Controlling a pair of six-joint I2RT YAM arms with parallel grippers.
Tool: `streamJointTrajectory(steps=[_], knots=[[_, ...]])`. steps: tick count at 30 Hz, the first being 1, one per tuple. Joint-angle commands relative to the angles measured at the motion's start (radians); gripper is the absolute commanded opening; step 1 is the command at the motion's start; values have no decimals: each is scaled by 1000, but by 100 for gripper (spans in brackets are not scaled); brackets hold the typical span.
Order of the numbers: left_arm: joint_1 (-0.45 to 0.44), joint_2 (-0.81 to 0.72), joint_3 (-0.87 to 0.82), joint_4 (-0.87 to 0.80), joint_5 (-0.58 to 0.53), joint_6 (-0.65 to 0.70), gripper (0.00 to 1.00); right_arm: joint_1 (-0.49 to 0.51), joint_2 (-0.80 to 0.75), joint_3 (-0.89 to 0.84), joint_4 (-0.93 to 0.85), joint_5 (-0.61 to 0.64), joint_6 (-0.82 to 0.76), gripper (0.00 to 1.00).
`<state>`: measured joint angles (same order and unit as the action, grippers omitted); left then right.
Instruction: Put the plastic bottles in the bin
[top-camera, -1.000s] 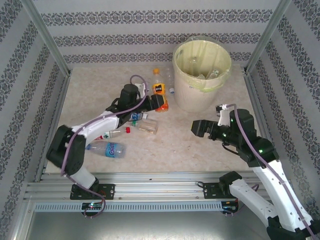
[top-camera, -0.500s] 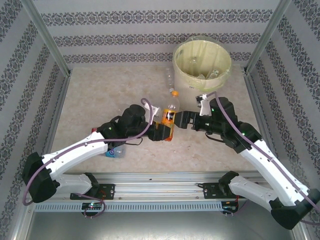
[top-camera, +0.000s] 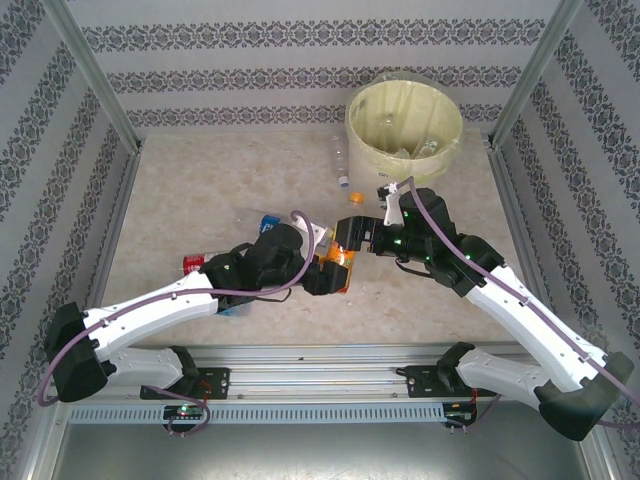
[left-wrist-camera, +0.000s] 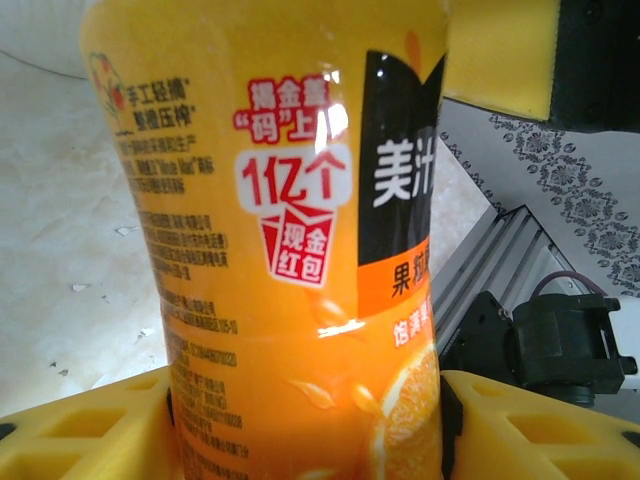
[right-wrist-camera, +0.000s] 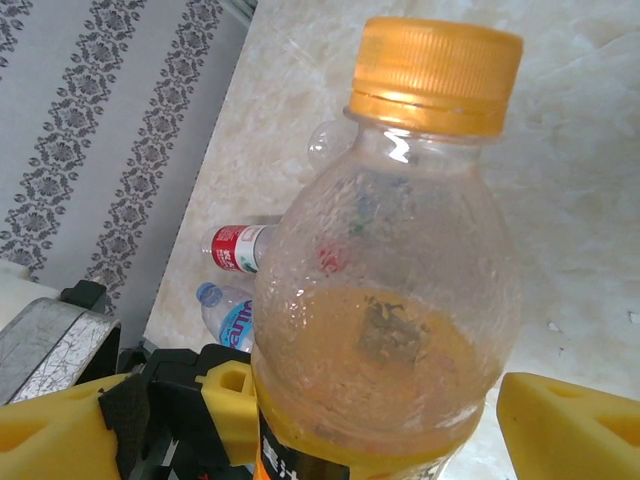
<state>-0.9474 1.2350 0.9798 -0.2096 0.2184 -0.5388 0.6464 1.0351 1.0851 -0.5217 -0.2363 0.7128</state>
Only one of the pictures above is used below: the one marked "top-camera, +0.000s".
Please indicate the orange juice bottle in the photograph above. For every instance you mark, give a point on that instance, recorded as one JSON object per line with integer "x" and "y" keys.
{"x": 345, "y": 257}

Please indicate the clear bottle white green label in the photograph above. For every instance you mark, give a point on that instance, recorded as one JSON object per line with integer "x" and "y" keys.
{"x": 428, "y": 147}

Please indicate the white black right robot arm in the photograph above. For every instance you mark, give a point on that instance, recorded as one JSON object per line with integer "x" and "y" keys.
{"x": 540, "y": 330}

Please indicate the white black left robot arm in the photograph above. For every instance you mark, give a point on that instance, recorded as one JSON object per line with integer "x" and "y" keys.
{"x": 150, "y": 315}

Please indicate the white round bin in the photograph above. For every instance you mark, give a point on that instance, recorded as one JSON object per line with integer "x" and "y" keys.
{"x": 380, "y": 165}

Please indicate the cream waste bin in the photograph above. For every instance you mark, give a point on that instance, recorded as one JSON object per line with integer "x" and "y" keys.
{"x": 400, "y": 100}

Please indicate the orange bottle cap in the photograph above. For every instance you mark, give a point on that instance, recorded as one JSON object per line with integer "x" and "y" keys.
{"x": 356, "y": 198}

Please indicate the clear bottle light blue label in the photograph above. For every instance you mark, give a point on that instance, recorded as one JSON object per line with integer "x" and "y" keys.
{"x": 232, "y": 312}

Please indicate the red white label water bottle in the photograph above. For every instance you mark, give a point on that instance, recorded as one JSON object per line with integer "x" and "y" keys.
{"x": 196, "y": 263}

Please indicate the small controller board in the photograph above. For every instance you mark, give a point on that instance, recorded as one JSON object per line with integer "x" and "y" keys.
{"x": 460, "y": 412}
{"x": 185, "y": 411}

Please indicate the grey metal sheet panel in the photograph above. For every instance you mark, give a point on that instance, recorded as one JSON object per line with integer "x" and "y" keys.
{"x": 320, "y": 452}

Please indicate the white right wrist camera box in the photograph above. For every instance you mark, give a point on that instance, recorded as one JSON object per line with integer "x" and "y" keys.
{"x": 392, "y": 210}

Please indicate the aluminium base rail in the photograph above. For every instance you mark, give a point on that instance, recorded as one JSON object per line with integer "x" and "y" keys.
{"x": 320, "y": 375}

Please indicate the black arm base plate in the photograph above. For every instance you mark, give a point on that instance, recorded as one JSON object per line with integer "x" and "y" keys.
{"x": 217, "y": 382}
{"x": 422, "y": 382}

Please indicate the aluminium side rail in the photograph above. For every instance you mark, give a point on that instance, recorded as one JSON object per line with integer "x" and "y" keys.
{"x": 122, "y": 200}

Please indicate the aluminium frame post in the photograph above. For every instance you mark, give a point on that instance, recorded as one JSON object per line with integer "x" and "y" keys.
{"x": 92, "y": 72}
{"x": 539, "y": 70}

